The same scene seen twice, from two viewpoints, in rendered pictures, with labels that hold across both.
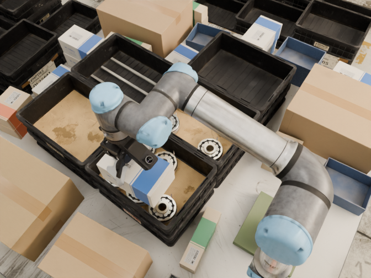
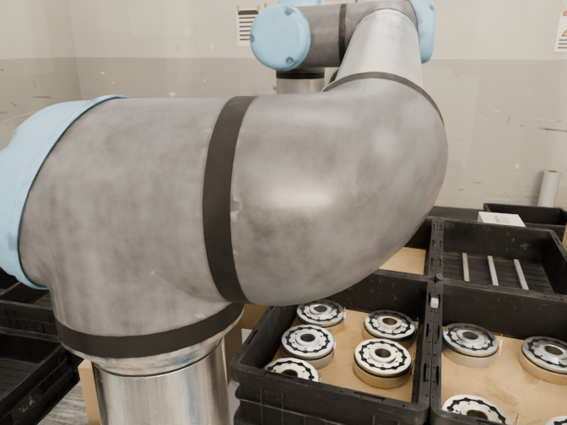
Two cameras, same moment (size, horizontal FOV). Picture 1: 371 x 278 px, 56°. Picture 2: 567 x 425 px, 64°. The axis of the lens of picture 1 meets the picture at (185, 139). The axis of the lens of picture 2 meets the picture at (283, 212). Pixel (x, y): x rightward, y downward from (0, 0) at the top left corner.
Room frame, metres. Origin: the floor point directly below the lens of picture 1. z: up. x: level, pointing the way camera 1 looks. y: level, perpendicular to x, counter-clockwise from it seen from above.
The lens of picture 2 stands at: (0.22, -0.49, 1.39)
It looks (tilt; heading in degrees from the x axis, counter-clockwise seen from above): 20 degrees down; 69
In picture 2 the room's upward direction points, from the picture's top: straight up
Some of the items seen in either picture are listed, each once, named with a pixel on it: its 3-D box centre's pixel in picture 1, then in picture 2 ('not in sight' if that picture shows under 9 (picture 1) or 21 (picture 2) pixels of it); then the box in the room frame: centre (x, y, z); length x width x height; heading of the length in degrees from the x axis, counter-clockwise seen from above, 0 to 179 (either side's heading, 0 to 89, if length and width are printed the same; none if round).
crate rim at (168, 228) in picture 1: (150, 168); (347, 321); (0.59, 0.13, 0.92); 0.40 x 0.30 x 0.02; 50
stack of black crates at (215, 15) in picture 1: (217, 21); not in sight; (2.15, -0.29, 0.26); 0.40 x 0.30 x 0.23; 55
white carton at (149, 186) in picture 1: (136, 171); not in sight; (0.49, 0.16, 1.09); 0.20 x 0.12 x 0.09; 55
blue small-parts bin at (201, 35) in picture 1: (208, 41); not in sight; (1.43, -0.15, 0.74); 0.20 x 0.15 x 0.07; 62
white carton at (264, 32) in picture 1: (260, 38); not in sight; (1.32, -0.40, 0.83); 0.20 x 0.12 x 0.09; 142
